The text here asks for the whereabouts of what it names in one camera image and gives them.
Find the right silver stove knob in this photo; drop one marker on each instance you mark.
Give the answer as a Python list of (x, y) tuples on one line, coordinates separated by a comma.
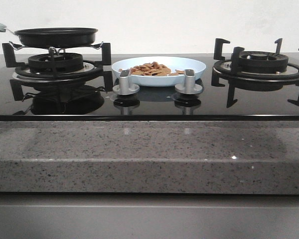
[(189, 86)]

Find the light blue plate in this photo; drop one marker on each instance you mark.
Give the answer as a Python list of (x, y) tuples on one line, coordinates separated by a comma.
[(174, 63)]

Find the silver wire pan stand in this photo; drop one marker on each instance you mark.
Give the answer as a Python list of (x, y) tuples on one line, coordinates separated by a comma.
[(58, 49)]

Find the black gas burner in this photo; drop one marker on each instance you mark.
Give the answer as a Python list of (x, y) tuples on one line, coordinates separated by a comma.
[(63, 63), (262, 62)]

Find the left black gas burner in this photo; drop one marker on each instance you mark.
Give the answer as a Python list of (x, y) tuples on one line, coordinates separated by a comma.
[(63, 63)]

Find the silver stove knob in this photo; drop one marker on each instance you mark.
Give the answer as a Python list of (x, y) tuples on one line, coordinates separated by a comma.
[(189, 86), (125, 87)]

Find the black glass gas cooktop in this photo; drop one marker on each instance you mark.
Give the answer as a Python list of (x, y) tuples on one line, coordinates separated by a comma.
[(94, 100)]

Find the black frying pan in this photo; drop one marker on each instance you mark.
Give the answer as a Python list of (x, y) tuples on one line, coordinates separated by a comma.
[(58, 37)]

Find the right black gas burner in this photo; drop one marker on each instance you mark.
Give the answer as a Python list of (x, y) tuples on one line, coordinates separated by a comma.
[(262, 62)]

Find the brown meat slices pile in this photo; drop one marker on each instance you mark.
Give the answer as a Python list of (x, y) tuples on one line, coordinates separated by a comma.
[(154, 69)]

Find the right black pan support grate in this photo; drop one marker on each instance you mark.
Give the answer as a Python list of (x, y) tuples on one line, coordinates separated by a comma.
[(229, 69)]

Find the left silver stove knob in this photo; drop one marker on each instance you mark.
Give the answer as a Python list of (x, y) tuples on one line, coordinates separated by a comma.
[(125, 87)]

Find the grey cabinet drawer front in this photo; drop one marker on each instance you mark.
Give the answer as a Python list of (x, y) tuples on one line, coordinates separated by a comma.
[(29, 216)]

